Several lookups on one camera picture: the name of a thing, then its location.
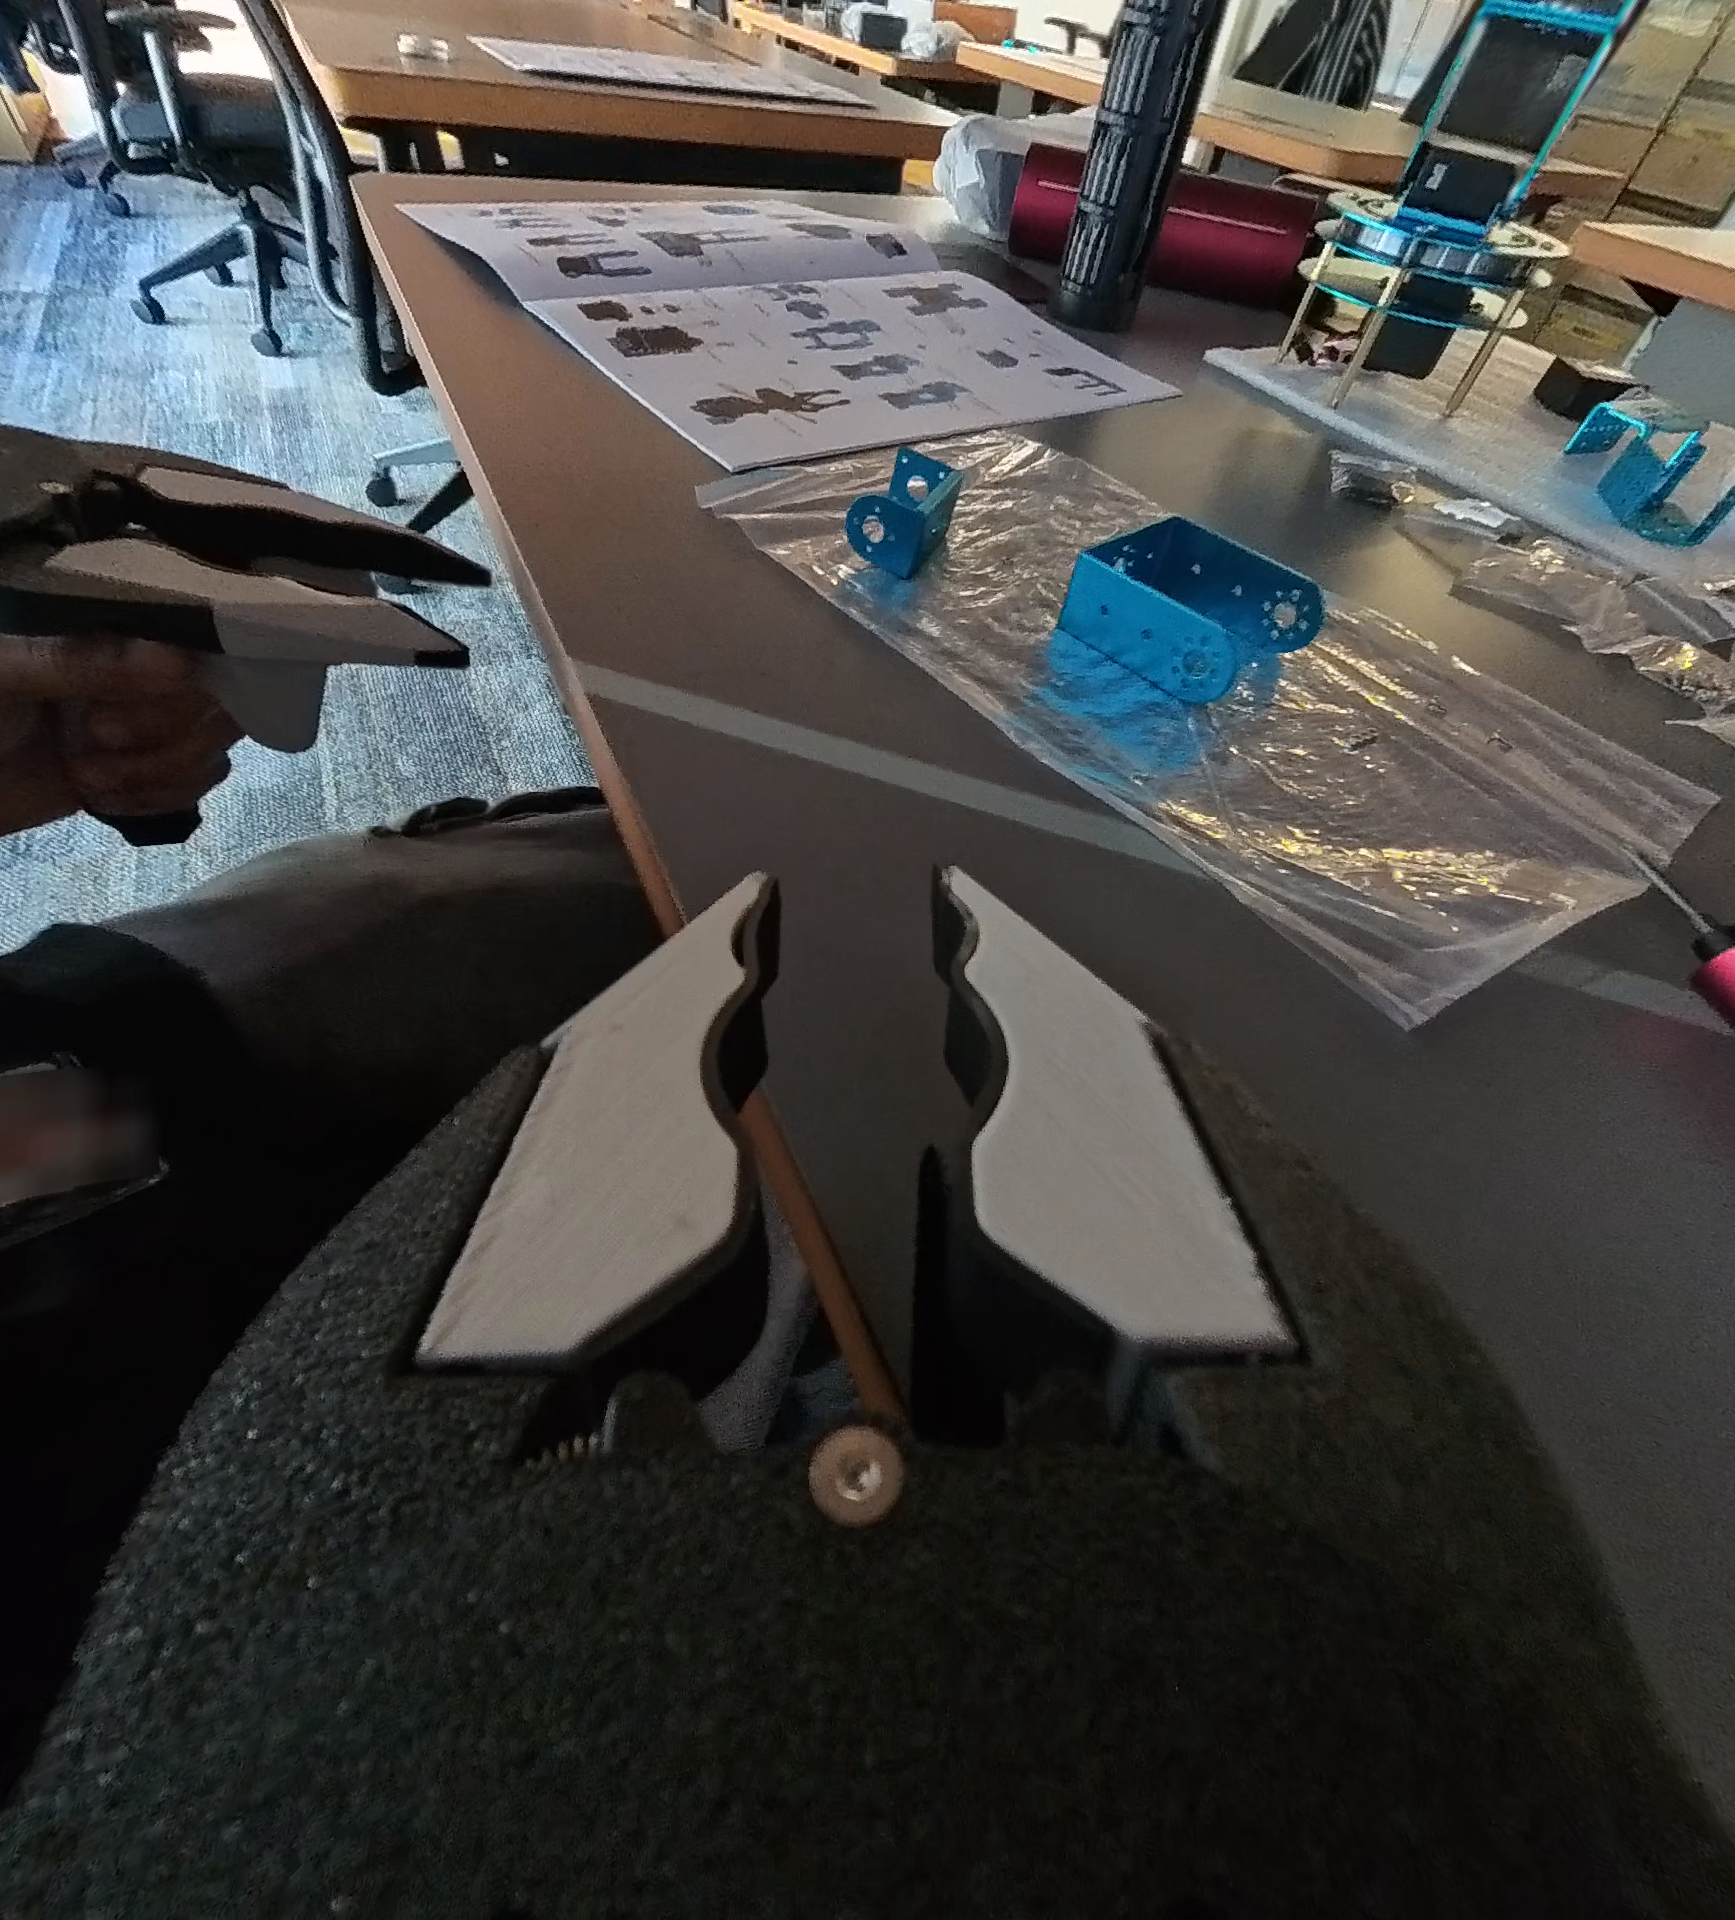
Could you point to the pile of small screw bags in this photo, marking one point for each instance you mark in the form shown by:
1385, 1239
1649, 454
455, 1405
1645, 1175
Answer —
1631, 615

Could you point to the clear plastic bag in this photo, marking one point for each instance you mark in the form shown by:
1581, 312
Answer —
1407, 840

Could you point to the dark plastic parts bag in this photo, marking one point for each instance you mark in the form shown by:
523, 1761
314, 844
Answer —
1369, 476

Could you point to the long wooden table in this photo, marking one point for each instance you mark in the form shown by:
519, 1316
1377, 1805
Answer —
401, 75

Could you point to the blue flat plate bracket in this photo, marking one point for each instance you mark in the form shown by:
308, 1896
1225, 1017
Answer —
1661, 494

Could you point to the teal perforated bracket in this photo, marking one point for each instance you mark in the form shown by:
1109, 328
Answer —
1631, 429

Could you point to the person's left hand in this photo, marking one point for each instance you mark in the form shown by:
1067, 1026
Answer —
56, 734

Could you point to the white foam sheet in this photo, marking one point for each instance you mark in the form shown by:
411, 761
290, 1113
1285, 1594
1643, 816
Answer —
1257, 374

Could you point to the small dark block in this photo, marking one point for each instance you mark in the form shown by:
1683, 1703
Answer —
1579, 387

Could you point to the long-legged blue U bracket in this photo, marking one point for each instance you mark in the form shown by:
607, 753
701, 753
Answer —
1151, 601

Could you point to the stack of cardboard boxes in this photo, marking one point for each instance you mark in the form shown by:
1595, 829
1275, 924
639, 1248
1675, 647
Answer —
1707, 104

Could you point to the blue toy robot arm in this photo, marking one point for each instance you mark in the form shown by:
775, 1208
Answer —
1421, 249

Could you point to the white plastic bag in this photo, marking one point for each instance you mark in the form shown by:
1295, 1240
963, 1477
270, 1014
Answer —
979, 173

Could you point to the short-legged blue U bracket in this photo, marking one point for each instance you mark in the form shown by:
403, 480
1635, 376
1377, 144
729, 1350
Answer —
897, 525

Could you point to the black slotted tube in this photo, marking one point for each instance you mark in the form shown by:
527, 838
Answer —
1129, 165

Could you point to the white printed sheet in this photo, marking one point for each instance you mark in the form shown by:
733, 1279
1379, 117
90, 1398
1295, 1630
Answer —
657, 69

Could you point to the white instruction manual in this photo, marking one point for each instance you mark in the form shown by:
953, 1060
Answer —
807, 330

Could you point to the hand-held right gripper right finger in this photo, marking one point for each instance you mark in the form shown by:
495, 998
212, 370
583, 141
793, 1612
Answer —
1137, 1185

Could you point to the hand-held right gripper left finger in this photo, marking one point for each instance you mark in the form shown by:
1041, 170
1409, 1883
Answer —
597, 1185

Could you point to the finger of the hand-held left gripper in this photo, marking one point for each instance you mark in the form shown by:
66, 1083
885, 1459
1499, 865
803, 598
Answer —
296, 533
266, 609

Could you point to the large red metal cylinder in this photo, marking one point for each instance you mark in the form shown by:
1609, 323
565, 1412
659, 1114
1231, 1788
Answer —
1241, 224

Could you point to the black mesh office chair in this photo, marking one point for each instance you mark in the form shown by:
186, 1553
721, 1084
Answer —
312, 180

